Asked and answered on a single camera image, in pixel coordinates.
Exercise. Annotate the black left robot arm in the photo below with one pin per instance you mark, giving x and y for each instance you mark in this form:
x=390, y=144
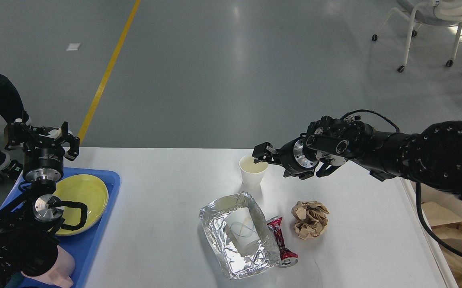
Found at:
x=29, y=223

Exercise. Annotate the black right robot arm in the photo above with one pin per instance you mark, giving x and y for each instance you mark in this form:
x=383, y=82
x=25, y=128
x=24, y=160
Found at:
x=432, y=157

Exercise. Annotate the pink mug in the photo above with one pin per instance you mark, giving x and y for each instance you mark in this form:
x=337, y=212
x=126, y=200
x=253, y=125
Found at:
x=58, y=273

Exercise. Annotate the white paper cup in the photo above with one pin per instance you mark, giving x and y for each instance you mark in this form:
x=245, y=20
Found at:
x=252, y=173

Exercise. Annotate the white rolling chair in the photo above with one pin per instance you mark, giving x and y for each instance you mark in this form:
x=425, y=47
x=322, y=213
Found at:
x=436, y=13

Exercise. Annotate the yellow plastic plate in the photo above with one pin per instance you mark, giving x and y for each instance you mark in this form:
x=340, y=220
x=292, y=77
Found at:
x=89, y=190

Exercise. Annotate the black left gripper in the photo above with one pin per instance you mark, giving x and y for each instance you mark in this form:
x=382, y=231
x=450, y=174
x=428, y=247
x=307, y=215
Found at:
x=43, y=156

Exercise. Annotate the crushed red can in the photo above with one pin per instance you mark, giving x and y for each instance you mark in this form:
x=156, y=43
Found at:
x=287, y=257

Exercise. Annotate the aluminium foil tray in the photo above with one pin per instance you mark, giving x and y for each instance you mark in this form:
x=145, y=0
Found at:
x=235, y=263

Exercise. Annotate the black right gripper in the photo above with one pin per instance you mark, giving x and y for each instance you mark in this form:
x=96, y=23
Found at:
x=293, y=157

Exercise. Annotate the white plastic bin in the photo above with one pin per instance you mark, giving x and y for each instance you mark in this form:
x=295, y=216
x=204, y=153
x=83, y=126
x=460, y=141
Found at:
x=427, y=194

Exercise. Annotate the white floor label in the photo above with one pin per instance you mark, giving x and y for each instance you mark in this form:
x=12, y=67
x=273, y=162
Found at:
x=73, y=47

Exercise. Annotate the brown paper ball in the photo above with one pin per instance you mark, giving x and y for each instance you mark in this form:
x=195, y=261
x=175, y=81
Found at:
x=311, y=219

